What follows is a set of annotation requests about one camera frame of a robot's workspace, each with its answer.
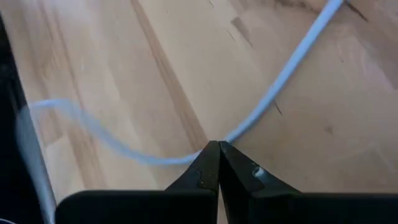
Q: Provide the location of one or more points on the black aluminium table frame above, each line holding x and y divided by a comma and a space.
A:
9, 155

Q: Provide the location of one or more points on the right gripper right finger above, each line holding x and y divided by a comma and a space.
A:
239, 180

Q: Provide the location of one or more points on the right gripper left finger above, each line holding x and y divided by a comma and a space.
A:
205, 174

